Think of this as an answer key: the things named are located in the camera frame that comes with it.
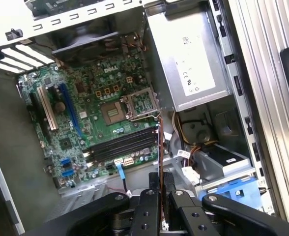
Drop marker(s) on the blue plastic drive latch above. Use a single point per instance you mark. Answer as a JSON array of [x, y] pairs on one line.
[[238, 189]]

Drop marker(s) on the green motherboard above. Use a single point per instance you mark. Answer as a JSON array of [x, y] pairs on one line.
[[90, 125]]

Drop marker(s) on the white expansion slot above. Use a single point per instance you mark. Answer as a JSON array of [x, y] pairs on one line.
[[48, 108]]

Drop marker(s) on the CPU socket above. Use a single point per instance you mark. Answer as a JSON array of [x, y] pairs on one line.
[[112, 113]]

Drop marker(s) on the green RAM stick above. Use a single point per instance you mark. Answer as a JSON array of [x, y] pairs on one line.
[[162, 147]]

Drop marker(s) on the round coin cell battery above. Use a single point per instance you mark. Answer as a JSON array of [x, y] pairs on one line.
[[60, 106]]

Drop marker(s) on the grey power supply unit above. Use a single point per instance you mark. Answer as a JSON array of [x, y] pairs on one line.
[[164, 56]]

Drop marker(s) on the black expansion slot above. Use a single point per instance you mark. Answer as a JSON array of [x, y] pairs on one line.
[[36, 113]]

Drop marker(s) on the black RAM slot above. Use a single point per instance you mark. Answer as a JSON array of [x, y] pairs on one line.
[[122, 149], [122, 143], [122, 154], [122, 138]]

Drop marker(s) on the grey parts rack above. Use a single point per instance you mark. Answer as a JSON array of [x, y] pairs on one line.
[[36, 8]]

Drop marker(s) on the black case fan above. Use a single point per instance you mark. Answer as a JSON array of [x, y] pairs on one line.
[[85, 39]]

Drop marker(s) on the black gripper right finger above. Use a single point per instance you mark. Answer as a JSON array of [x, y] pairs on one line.
[[198, 221]]

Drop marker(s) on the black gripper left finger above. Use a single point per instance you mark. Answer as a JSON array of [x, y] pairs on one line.
[[148, 216]]

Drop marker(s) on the black PC case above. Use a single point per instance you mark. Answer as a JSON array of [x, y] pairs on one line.
[[4, 118]]

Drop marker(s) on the metal socket cover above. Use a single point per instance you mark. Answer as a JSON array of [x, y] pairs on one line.
[[154, 99]]

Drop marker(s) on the blue expansion slot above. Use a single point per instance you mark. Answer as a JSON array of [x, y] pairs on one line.
[[70, 110]]

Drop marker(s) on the grey metal drive cage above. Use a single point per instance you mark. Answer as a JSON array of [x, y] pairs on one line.
[[208, 169]]

